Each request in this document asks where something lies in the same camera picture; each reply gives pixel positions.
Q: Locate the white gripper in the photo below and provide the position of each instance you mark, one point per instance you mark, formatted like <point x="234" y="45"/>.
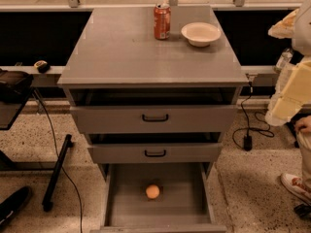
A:
<point x="302" y="33"/>

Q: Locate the orange fruit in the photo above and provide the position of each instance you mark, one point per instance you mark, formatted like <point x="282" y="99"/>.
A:
<point x="152" y="191"/>

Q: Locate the grey top drawer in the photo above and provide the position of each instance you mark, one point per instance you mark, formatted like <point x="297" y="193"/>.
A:
<point x="153" y="119"/>

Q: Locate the grey drawer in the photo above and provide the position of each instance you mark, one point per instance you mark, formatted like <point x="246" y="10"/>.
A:
<point x="181" y="207"/>
<point x="153" y="119"/>
<point x="154" y="153"/>

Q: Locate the grey drawer cabinet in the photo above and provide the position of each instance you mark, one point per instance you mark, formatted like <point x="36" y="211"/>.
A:
<point x="119" y="62"/>

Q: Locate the grey bottom drawer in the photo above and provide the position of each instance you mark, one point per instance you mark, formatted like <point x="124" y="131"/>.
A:
<point x="181" y="207"/>

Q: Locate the grey middle drawer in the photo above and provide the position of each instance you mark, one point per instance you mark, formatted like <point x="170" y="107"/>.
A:
<point x="154" y="153"/>

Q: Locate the person hand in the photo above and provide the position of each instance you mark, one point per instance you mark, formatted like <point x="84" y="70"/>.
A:
<point x="303" y="125"/>

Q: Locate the clear plastic bottle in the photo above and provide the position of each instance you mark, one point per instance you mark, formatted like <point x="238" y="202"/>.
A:
<point x="284" y="59"/>

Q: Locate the person beige trouser leg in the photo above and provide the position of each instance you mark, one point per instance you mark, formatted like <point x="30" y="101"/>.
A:
<point x="304" y="141"/>

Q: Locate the white bowl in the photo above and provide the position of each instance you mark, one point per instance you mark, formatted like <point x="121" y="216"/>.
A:
<point x="201" y="34"/>

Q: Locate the white red sneaker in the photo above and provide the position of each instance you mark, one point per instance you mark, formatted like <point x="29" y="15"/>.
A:
<point x="295" y="186"/>

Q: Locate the orange soda can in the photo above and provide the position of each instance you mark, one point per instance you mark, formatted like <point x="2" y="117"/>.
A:
<point x="162" y="13"/>

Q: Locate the yellow black tape measure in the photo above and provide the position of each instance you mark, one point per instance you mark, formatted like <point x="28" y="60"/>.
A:
<point x="42" y="66"/>

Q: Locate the black bag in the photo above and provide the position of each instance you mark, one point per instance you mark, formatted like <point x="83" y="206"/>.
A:
<point x="14" y="85"/>

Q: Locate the black table leg left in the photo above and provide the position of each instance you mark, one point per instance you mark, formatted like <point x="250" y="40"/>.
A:
<point x="47" y="201"/>

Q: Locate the black shoe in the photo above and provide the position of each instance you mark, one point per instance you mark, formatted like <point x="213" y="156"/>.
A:
<point x="10" y="207"/>

